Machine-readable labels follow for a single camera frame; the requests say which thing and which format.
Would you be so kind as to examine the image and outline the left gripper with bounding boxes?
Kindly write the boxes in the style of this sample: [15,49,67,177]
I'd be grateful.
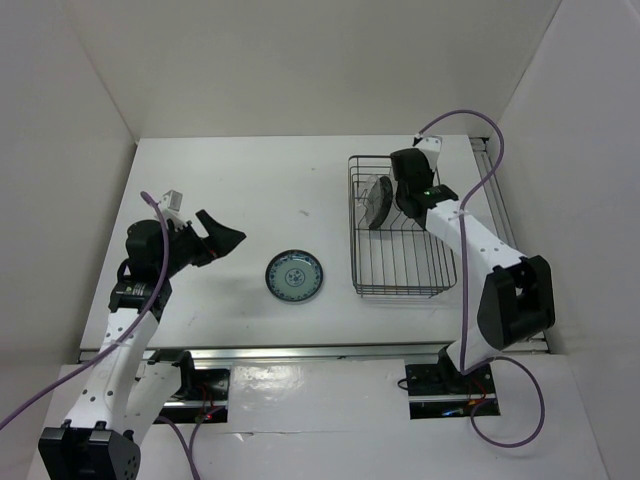
[157,209,244,277]

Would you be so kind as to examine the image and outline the black round plate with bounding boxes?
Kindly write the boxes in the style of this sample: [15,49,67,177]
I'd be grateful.
[368,176,393,230]

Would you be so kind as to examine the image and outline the clear textured glass plate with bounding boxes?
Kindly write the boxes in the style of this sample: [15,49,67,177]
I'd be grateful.
[355,175,381,229]

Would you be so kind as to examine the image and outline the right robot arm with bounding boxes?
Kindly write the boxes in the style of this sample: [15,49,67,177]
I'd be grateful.
[390,147,556,392]

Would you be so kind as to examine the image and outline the blue patterned round plate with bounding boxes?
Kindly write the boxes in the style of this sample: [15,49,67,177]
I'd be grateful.
[265,249,324,303]

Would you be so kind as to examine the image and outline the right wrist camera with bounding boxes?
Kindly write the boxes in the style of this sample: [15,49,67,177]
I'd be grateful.
[412,134,443,172]

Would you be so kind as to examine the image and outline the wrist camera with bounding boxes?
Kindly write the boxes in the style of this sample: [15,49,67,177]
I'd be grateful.
[412,134,443,172]
[157,190,189,231]

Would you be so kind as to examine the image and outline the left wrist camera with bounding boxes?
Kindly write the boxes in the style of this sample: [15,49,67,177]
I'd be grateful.
[157,190,189,231]

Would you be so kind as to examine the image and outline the metal wire dish rack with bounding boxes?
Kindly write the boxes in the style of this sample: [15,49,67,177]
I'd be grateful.
[348,155,458,298]

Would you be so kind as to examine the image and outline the front aluminium rail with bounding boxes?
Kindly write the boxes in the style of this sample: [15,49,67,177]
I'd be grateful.
[77,340,451,364]

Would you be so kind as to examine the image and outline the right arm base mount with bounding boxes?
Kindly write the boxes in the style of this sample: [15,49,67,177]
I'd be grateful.
[397,364,500,420]

